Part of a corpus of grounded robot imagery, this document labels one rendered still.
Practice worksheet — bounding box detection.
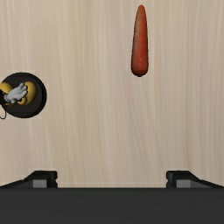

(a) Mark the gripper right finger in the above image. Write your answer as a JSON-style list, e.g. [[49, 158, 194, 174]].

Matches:
[[165, 170, 224, 189]]

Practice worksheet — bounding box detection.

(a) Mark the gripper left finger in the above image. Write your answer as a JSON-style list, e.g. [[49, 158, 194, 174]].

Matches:
[[0, 170, 59, 189]]

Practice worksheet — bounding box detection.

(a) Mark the orange carrot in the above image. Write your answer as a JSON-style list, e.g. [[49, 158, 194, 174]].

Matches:
[[130, 4, 150, 78]]

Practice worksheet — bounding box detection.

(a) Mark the small toy figure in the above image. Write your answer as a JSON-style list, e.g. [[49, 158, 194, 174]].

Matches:
[[0, 72, 48, 120]]

